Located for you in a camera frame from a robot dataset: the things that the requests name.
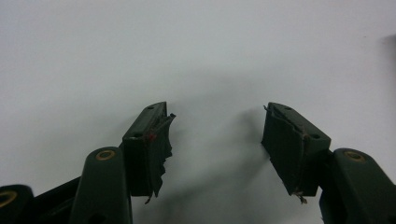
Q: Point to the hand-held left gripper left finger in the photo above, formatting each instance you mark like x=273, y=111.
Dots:
x=146, y=155

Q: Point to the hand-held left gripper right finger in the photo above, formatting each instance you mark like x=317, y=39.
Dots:
x=295, y=149

